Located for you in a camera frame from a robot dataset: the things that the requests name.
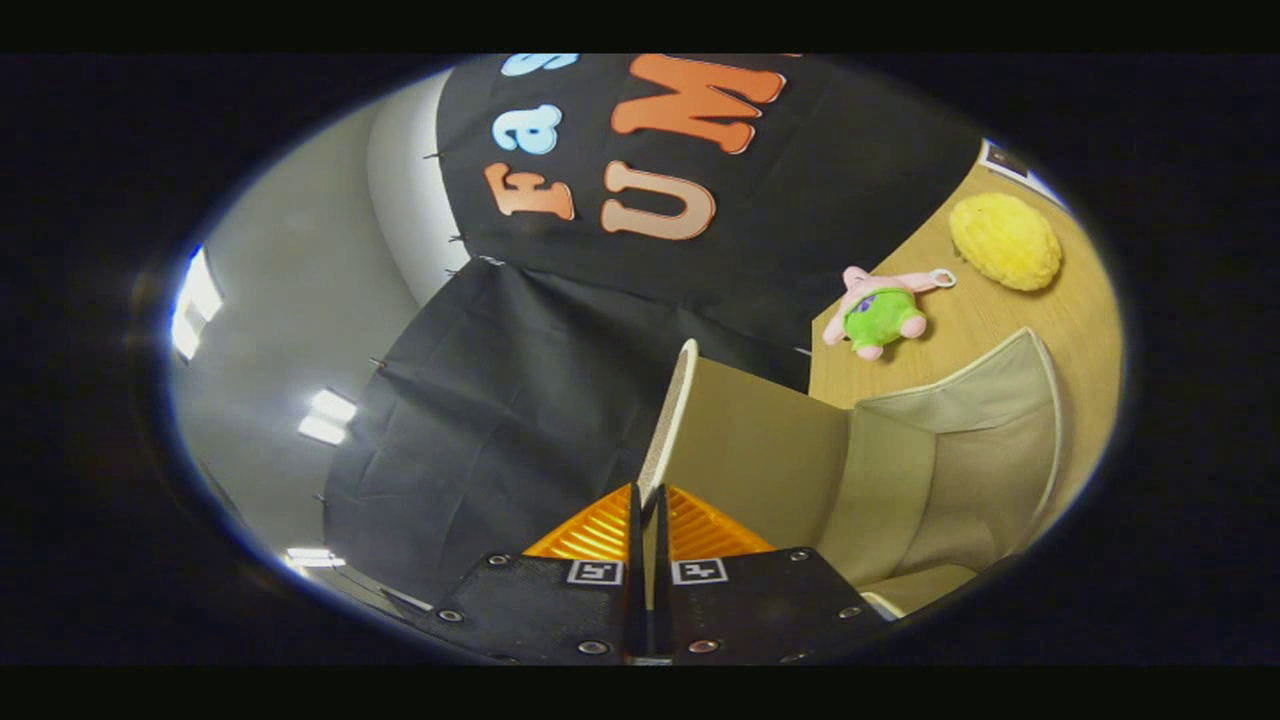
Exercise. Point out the beige fabric storage box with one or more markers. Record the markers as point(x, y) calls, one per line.
point(760, 450)

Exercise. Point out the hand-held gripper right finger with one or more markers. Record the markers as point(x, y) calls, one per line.
point(662, 600)

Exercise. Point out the black backdrop cloth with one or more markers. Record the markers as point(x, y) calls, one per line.
point(520, 400)

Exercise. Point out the pink and green plush toy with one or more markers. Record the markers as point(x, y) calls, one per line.
point(880, 315)

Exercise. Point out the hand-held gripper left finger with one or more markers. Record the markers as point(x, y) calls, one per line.
point(634, 600)

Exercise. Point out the ceiling light panel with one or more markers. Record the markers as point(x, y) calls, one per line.
point(195, 300)
point(326, 416)
point(312, 557)

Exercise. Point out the yellow plush cushion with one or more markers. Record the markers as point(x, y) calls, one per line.
point(1005, 240)

